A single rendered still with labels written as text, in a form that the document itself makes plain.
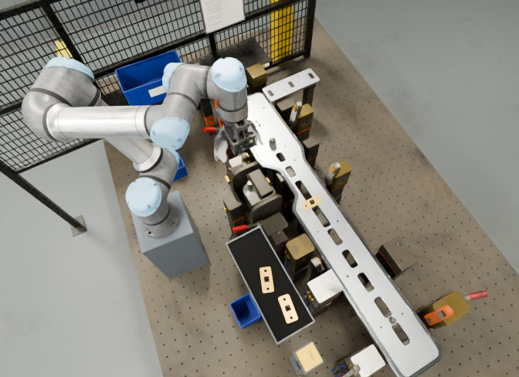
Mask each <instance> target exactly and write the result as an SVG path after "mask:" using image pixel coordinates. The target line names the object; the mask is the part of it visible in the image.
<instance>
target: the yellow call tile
mask: <svg viewBox="0 0 519 377"><path fill-rule="evenodd" d="M296 354H297V357H298V358H299V360H300V363H301V365H302V366H303V367H304V370H305V372H307V371H309V370H311V369H312V368H313V367H315V366H317V365H319V364H320V363H322V362H323V361H322V359H321V357H320V355H319V354H318V352H317V349H316V348H315V347H314V344H313V343H310V344H309V345H307V346H306V347H304V348H302V349H301V350H299V351H298V352H296Z"/></svg>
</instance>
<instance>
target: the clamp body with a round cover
mask: <svg viewBox="0 0 519 377"><path fill-rule="evenodd" d="M314 249H315V247H314V245H313V243H312V242H311V241H310V239H309V237H308V236H307V234H303V235H301V236H298V237H297V238H295V239H292V240H291V241H290V242H288V243H287V244H286V250H285V266H284V268H285V270H286V272H287V273H288V275H289V277H290V279H291V280H292V282H293V283H295V282H297V281H298V280H300V279H302V278H304V277H306V276H307V275H308V274H307V271H308V267H309V266H308V263H309V261H310V259H312V256H313V254H314ZM286 259H287V261H286Z"/></svg>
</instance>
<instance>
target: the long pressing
mask: <svg viewBox="0 0 519 377"><path fill-rule="evenodd" d="M247 97H248V98H249V100H248V108H249V111H248V114H249V116H248V118H247V120H251V121H252V122H253V123H254V124H255V125H256V129H257V130H258V132H259V134H260V136H261V140H262V142H263V145H261V144H260V143H259V142H258V141H257V146H254V147H252V148H250V149H249V151H250V152H251V154H252V156H253V157H254V158H255V160H256V161H259V163H260V164H261V165H262V169H265V170H269V171H272V172H277V173H279V174H280V175H281V176H282V178H283V180H284V181H285V182H286V184H287V185H288V187H289V188H290V190H291V192H292V193H293V195H294V200H293V205H292V209H291V210H292V213H293V216H294V217H295V219H296V220H297V221H298V223H299V225H300V227H301V228H302V230H303V231H304V233H305V234H307V236H308V237H309V239H310V241H311V242H312V243H313V245H314V247H315V250H316V251H317V253H318V255H319V256H320V258H321V259H322V261H323V262H324V264H325V266H326V267H327V269H328V270H332V271H333V272H334V274H335V276H336V277H337V278H338V280H339V282H340V283H341V285H342V287H343V288H344V289H343V291H342V292H343V294H344V295H345V297H346V298H347V300H348V302H349V303H350V305H351V306H352V308H353V309H354V311H355V313H356V315H357V316H358V317H359V319H360V320H361V322H362V324H363V325H364V326H365V328H366V330H367V331H368V333H369V334H370V336H371V338H372V339H373V341H374V343H375V344H376V345H377V347H378V349H379V351H380V352H381V353H382V355H383V356H384V358H385V360H386V361H387V363H388V364H389V366H390V367H391V369H392V371H393V372H394V373H395V375H396V376H397V377H418V376H420V375H421V374H422V373H424V372H426V371H427V370H429V369H430V368H432V367H433V366H434V365H436V364H437V363H439V362H440V361H441V359H442V356H443V352H442V349H441V347H440V346H439V344H438V342H437V341H436V339H435V338H434V337H433V336H432V334H431V333H430V332H429V330H428V328H427V327H426V326H425V325H424V323H423V322H422V320H421V319H420V317H419V316H418V315H417V313H416V312H415V311H414V309H413V308H412V306H411V305H410V303H409V302H408V301H407V300H406V298H405V297H404V295H403V294H402V292H401V291H400V289H398V287H397V286H396V284H395V283H394V281H393V280H392V278H391V277H390V276H389V275H388V273H387V272H386V270H385V269H384V267H383V266H382V265H381V264H380V262H379V261H378V259H377V258H376V256H375V255H374V254H373V252H372V251H371V249H370V248H369V247H368V245H367V244H366V242H365V241H364V240H363V239H362V237H361V235H360V234H359V233H358V231H357V230H356V228H355V227H354V226H353V224H352V223H351V221H350V220H349V219H348V217H347V216H346V215H345V214H344V212H343V210H342V209H341V207H340V206H339V205H338V204H337V202H336V201H335V200H334V198H333V196H332V195H331V194H330V192H329V191H328V190H327V188H326V187H325V185H324V184H323V182H322V181H321V180H320V179H319V177H318V176H317V174H316V173H315V171H314V170H313V169H312V167H311V166H310V165H309V163H308V162H307V160H306V158H305V153H304V147H303V145H302V144H301V143H300V142H299V141H298V139H297V137H296V136H295V135H294V133H293V132H292V130H291V129H290V128H289V127H288V125H287V124H286V122H285V121H284V120H283V118H282V117H281V116H280V114H279V113H278V112H277V110H276V108H275V107H274V106H273V105H272V104H271V102H270V101H269V99H268V98H267V96H266V95H265V94H264V93H262V92H255V93H252V94H250V95H248V96H247ZM263 107H265V108H263ZM256 121H258V122H257V123H256ZM259 124H260V125H261V127H259ZM270 138H275V139H276V147H274V148H271V147H270V146H269V140H270ZM284 146H286V147H284ZM278 153H282V154H283V156H284V157H285V159H286V160H285V161H283V162H280V161H279V159H278V158H277V156H276V154H278ZM294 159H296V161H294ZM289 166H290V167H291V168H292V169H293V170H294V172H295V173H296V175H295V176H294V177H290V176H289V175H288V173H287V171H286V168H287V167H289ZM298 181H301V182H302V183H303V185H304V187H305V188H306V190H307V191H308V192H309V193H310V195H311V197H312V198H313V197H314V196H316V195H319V196H320V198H321V199H322V202H321V203H320V204H318V205H317V206H318V207H319V208H320V210H321V211H322V213H323V214H324V216H325V217H326V218H327V220H328V222H329V223H330V225H329V226H328V227H324V226H323V225H322V223H321V221H320V220H319V219H318V218H317V216H316V215H315V213H314V211H313V210H312V208H311V209H308V210H305V208H304V207H303V206H302V202H305V201H306V199H305V198H304V197H303V195H302V194H301V192H300V190H299V189H298V187H297V186H296V185H295V183H296V182H298ZM337 220H338V221H339V222H337ZM329 229H334V231H335V232H336V233H337V234H338V236H339V237H340V239H341V241H342V244H340V245H336V244H335V243H334V241H333V240H332V238H331V237H330V235H329V234H328V232H327V231H328V230H329ZM317 231H319V233H318V232H317ZM345 250H348V251H349V252H350V254H351V255H352V256H353V258H354V259H355V261H356V262H357V264H358V265H357V266H356V267H354V268H352V267H351V266H350V265H349V263H348V262H347V260H346V259H345V258H344V256H343V255H342V252H344V251H345ZM360 273H364V274H365V276H366V277H367V278H368V280H369V281H370V283H371V285H372V286H373V287H374V289H373V290H372V291H370V292H368V291H366V289H365V287H364V286H363V284H362V283H361V281H360V280H359V279H358V275H359V274H360ZM347 275H348V277H346V276H347ZM377 297H380V298H381V299H382V300H383V301H384V303H385V305H386V306H387V308H388V309H389V310H390V312H391V315H390V316H389V317H394V318H395V319H396V322H395V323H394V324H396V323H398V324H399V325H400V326H401V328H402V330H403V331H404V332H405V334H406V335H407V337H408V338H409V340H410V342H409V343H408V344H407V345H403V343H401V341H400V340H399V338H398V336H397V335H396V333H395V332H394V331H393V329H392V325H394V324H391V323H390V322H389V320H388V318H389V317H387V318H385V317H384V315H383V314H382V312H381V311H380V310H379V308H378V306H377V305H376V303H375V302H374V300H375V299H376V298H377ZM402 313H403V315H402ZM381 326H382V328H380V327H381Z"/></svg>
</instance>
